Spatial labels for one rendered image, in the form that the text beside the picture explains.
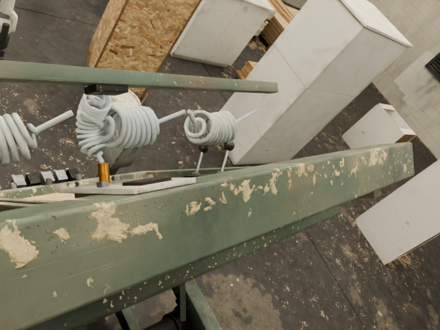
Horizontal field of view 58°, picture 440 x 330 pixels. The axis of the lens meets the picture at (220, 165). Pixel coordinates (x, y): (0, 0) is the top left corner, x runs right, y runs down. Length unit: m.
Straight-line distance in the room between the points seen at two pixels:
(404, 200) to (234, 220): 4.15
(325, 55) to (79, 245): 3.11
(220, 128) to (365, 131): 5.43
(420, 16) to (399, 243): 5.92
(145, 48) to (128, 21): 0.27
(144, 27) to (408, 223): 3.26
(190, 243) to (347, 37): 2.94
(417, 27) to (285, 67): 6.22
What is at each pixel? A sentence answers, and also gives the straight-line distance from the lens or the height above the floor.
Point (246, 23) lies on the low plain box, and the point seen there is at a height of 0.68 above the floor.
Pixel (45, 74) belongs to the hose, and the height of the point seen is 1.94.
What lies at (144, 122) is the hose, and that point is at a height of 1.87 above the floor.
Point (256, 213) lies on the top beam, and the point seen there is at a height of 1.88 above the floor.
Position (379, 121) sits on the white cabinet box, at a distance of 6.04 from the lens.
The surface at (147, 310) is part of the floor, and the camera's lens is 2.70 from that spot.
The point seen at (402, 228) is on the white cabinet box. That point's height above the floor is 0.42.
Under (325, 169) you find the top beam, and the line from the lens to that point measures 0.80.
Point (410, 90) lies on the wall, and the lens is 9.39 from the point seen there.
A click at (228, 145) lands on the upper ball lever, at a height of 1.53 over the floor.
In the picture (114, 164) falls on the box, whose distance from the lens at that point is 2.07.
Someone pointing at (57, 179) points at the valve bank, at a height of 0.76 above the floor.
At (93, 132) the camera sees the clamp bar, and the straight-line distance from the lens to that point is 0.60.
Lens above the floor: 2.25
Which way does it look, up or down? 36 degrees down
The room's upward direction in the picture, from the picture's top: 42 degrees clockwise
